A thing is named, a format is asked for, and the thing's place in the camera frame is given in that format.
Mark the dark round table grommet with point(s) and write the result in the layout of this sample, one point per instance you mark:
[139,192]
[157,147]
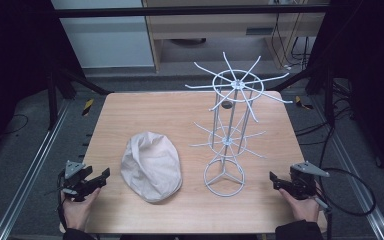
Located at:
[226,105]

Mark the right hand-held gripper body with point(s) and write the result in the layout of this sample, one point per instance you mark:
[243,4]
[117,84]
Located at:
[302,183]

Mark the person's right hand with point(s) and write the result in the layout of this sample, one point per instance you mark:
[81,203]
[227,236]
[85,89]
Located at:
[303,210]

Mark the black metal stand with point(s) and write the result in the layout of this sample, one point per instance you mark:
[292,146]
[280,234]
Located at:
[52,96]
[329,96]

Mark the yellow black striped tape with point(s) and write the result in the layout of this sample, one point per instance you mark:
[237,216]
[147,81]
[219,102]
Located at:
[301,102]
[87,107]

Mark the aluminium floor rail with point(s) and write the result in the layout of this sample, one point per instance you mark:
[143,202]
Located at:
[30,176]
[379,223]

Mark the person's left hand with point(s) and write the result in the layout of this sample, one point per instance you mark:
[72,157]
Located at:
[76,211]

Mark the white cabinet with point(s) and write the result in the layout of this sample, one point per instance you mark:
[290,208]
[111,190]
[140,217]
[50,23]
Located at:
[106,43]

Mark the beige cap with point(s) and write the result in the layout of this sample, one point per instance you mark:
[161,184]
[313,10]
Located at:
[151,166]

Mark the black frame crossbar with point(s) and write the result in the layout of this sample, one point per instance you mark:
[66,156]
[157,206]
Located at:
[180,11]

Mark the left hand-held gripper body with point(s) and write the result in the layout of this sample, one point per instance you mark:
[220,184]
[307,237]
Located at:
[75,188]

